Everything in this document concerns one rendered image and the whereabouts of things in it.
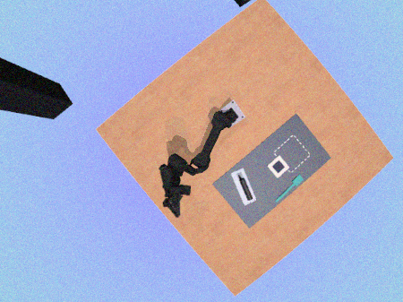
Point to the teal flat bar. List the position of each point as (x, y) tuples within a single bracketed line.
[(295, 182)]

